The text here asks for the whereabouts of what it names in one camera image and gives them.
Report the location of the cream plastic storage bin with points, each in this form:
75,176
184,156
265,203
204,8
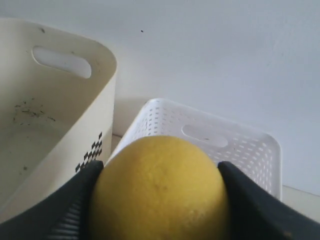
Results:
57,94

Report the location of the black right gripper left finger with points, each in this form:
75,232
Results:
63,215

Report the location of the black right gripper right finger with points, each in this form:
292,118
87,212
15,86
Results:
257,215

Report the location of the white perforated plastic basket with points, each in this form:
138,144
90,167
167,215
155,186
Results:
254,152

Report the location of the yellow lemon with sticker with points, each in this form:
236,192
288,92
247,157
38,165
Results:
160,188

